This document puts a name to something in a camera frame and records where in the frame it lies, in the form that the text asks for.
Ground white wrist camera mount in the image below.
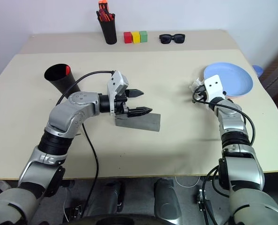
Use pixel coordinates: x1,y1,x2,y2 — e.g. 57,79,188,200
204,74,227,111
106,70,130,117

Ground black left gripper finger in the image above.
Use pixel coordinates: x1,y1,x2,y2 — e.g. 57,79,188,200
126,89,145,99
127,107,153,118

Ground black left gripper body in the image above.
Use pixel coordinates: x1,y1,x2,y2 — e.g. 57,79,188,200
114,94,131,117

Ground narrow black pen holder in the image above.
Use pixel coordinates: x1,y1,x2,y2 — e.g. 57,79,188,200
99,14,117,45

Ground wide black pen cup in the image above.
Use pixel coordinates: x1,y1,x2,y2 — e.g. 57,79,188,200
44,63,81,94

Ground white floor cable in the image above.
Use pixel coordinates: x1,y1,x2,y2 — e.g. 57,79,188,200
175,175,200,188

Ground small black floor device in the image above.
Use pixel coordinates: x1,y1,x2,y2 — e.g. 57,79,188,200
196,188,211,211

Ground pink plastic plate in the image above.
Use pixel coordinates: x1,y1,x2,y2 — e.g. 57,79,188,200
224,90,249,99

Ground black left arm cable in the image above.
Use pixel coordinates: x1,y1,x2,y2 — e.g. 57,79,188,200
56,69,116,221

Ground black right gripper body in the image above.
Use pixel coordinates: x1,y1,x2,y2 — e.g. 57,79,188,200
195,84,208,100

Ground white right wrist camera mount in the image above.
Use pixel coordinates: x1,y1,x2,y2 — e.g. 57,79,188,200
204,74,227,111

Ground dark grey glasses case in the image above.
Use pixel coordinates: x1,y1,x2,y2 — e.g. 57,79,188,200
115,112,162,132

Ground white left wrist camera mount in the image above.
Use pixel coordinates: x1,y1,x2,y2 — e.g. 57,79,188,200
106,70,130,117

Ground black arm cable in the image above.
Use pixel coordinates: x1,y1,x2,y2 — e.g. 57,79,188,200
191,90,256,225
56,69,116,221

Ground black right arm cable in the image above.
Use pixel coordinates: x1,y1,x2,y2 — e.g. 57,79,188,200
191,90,256,225

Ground blue round stool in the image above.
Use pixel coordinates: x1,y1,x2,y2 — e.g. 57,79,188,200
251,65,263,77

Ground light blue plastic plate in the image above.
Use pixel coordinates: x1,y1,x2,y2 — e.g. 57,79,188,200
203,61,254,97

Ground black sunglasses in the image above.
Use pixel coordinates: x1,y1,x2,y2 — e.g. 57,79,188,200
159,33,186,45

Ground dark rounded shape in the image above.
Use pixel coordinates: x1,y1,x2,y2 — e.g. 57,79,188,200
154,178,182,221
99,181,125,216

